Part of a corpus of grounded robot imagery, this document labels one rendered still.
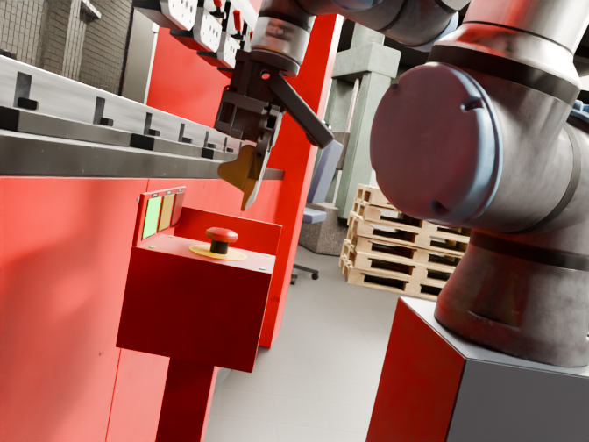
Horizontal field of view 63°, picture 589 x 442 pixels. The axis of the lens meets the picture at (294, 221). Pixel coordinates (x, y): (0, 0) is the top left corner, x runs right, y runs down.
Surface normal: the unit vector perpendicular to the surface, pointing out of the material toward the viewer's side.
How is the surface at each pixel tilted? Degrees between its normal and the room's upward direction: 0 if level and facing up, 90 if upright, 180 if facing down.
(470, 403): 90
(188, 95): 90
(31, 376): 90
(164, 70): 90
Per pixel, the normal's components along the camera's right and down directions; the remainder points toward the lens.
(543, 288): -0.09, -0.22
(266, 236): 0.00, 0.11
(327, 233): 0.38, 0.18
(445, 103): -0.84, 0.02
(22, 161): 0.97, 0.21
